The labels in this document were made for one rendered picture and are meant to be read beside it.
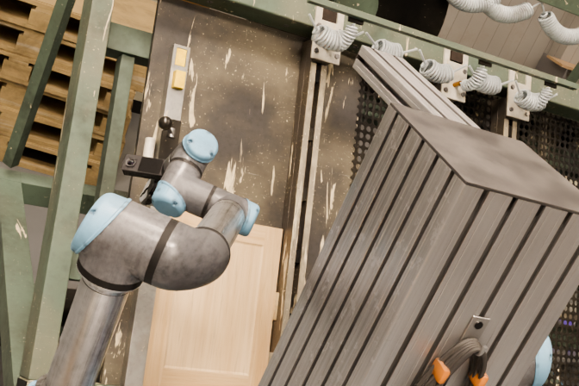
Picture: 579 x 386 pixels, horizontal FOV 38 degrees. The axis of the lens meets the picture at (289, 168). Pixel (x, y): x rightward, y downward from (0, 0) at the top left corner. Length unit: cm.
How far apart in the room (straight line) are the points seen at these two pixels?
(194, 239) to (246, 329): 108
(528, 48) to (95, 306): 994
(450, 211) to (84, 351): 74
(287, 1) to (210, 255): 130
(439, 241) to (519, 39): 1000
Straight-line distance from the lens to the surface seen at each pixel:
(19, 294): 272
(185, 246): 138
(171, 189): 176
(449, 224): 105
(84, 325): 150
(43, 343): 223
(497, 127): 303
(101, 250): 140
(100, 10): 238
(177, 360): 238
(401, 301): 110
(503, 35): 1088
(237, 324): 244
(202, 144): 181
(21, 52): 501
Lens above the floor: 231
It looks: 20 degrees down
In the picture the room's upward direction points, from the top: 23 degrees clockwise
